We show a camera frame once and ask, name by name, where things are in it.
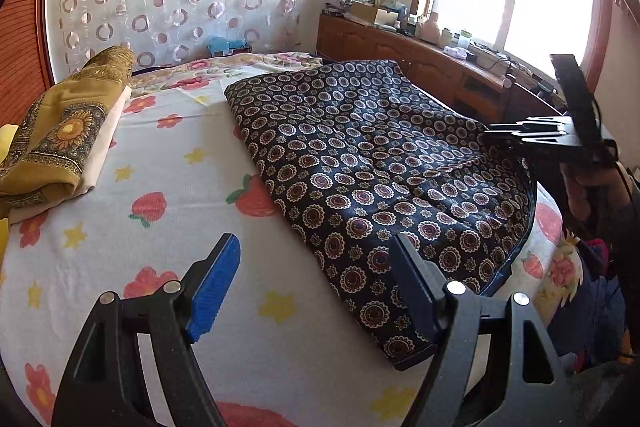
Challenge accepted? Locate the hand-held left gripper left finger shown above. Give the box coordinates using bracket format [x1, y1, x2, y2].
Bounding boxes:
[50, 233, 242, 427]

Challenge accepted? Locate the cream rose-print blanket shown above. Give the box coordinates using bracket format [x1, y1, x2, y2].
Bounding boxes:
[129, 52, 323, 94]

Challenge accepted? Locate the blue bag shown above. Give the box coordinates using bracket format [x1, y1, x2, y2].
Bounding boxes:
[207, 36, 252, 56]

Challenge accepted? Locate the wooden headboard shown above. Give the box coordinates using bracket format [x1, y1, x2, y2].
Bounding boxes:
[0, 0, 56, 128]

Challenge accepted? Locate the navy blue blanket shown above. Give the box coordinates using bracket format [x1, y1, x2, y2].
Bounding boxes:
[547, 237, 628, 363]

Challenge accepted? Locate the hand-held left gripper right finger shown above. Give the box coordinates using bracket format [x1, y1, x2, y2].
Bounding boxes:
[389, 233, 573, 427]

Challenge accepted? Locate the wooden sideboard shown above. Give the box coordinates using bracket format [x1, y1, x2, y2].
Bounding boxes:
[317, 13, 566, 128]

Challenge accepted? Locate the person's right hand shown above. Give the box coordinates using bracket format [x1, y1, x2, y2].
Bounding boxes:
[560, 161, 632, 229]

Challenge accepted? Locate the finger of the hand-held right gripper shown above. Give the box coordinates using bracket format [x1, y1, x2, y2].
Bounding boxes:
[500, 118, 572, 132]
[482, 129, 576, 148]

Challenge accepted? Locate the cardboard box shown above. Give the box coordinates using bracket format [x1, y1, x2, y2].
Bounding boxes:
[350, 2, 382, 24]

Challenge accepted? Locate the white strawberry-print bedsheet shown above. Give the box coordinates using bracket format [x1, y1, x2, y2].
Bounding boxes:
[0, 57, 586, 427]

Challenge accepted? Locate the mustard yellow patterned cloth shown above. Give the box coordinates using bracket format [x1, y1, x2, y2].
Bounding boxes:
[0, 47, 135, 210]

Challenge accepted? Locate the pink jug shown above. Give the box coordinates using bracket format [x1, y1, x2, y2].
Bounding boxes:
[416, 11, 442, 42]

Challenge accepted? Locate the navy circle-patterned cloth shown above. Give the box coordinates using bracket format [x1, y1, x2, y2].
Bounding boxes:
[223, 59, 537, 370]

